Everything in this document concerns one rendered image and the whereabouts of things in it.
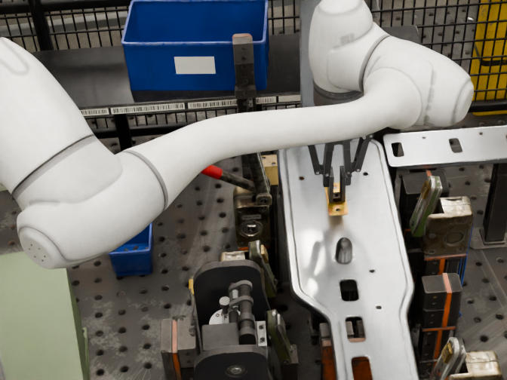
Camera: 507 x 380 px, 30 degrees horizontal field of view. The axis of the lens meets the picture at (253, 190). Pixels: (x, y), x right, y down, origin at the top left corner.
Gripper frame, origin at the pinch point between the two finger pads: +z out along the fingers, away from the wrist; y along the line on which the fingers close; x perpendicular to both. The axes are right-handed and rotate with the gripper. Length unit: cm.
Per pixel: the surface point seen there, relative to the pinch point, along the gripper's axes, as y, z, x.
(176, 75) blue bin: -30.5, -0.6, 35.7
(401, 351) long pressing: 7.2, 6.3, -34.5
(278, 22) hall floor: 1, 108, 204
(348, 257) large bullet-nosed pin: 0.6, 4.9, -14.1
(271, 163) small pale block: -12.0, 0.2, 7.2
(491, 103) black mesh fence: 46, 31, 55
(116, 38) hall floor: -68, 108, 200
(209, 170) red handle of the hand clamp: -23.7, -6.8, -0.9
